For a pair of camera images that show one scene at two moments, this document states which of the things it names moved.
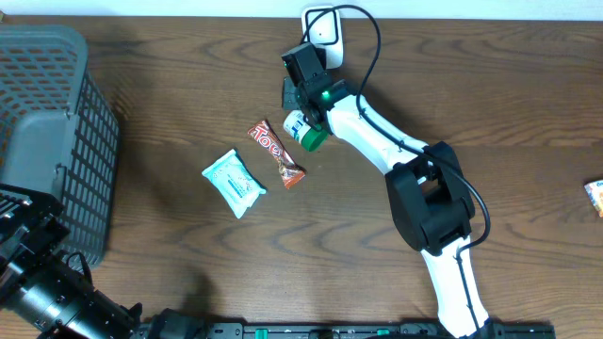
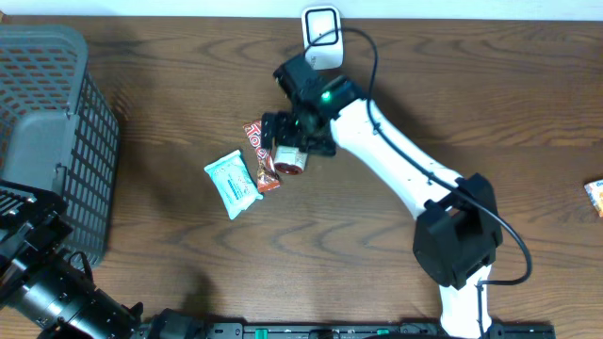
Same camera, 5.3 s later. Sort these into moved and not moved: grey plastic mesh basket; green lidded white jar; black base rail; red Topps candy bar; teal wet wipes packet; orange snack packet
Moved: red Topps candy bar; green lidded white jar
Not moved: black base rail; orange snack packet; teal wet wipes packet; grey plastic mesh basket
